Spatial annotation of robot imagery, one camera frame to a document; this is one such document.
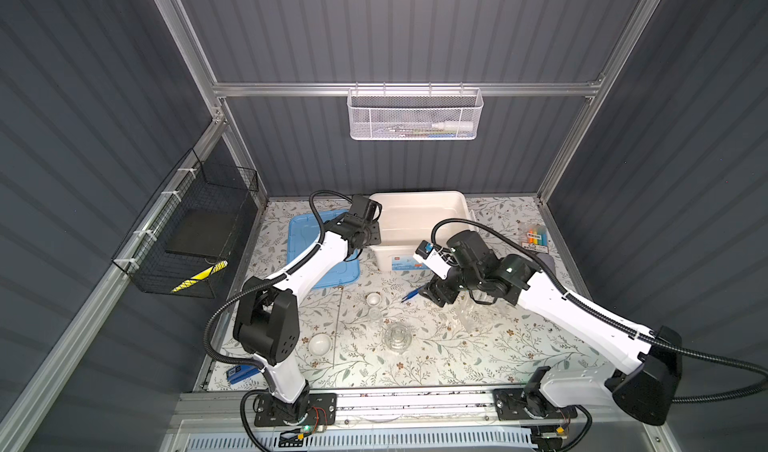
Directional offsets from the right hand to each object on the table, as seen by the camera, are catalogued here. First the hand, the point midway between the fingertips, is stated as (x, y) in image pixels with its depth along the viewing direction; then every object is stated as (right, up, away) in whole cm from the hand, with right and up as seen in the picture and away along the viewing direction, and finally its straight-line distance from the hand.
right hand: (430, 281), depth 76 cm
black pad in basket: (-56, +13, -4) cm, 57 cm away
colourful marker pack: (+43, +10, +30) cm, 54 cm away
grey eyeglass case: (+43, +3, +25) cm, 50 cm away
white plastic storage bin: (-5, +16, +23) cm, 29 cm away
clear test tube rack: (+13, -12, +15) cm, 23 cm away
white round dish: (-30, -19, +8) cm, 37 cm away
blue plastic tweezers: (-4, -7, +17) cm, 18 cm away
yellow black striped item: (-54, +3, -6) cm, 54 cm away
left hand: (-17, +12, +14) cm, 25 cm away
